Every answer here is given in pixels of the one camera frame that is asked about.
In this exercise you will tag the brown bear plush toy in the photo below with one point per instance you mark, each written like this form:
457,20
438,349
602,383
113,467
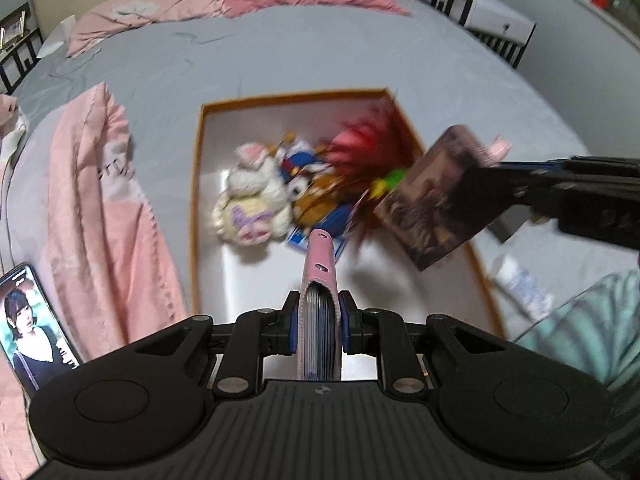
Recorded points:
310,200

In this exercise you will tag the white printed packet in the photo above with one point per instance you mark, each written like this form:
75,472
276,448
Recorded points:
525,285

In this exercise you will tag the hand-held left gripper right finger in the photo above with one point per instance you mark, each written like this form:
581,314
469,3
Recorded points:
350,330

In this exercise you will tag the bed with grey sheet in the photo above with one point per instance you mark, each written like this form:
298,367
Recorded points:
300,60

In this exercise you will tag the white rabbit plush toy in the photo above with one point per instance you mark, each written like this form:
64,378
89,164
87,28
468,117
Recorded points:
255,195

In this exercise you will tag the multicolour feather toy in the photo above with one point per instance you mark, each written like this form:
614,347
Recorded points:
360,145

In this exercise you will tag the pink card holder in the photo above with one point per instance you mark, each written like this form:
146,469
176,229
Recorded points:
320,265

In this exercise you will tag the red cup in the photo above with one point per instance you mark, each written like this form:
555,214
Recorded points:
599,0

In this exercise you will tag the light pink pillow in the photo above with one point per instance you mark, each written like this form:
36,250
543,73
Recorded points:
150,10

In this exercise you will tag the pink blanket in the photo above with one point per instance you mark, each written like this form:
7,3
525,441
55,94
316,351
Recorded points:
100,210

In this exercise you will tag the window sill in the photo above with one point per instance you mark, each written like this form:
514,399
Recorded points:
610,22

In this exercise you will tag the smartphone with lit screen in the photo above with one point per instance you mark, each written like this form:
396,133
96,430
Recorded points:
35,330

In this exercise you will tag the white nightstand with black frame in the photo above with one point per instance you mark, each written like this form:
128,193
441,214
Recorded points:
495,12

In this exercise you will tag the person's right leg teal pajamas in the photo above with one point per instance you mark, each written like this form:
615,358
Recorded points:
585,330

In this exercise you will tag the photo frame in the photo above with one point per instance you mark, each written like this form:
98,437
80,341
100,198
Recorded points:
12,27

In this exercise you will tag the black bedside rail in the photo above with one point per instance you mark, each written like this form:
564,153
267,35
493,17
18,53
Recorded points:
20,65

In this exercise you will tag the orange cardboard box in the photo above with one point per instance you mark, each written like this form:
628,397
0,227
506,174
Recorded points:
260,280

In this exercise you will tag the blue printed packet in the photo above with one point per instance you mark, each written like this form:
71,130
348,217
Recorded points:
305,242

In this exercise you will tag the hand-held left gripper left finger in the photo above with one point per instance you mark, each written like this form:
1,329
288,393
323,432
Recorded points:
288,327

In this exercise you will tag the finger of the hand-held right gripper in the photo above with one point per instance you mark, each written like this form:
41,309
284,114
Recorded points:
490,190
535,163

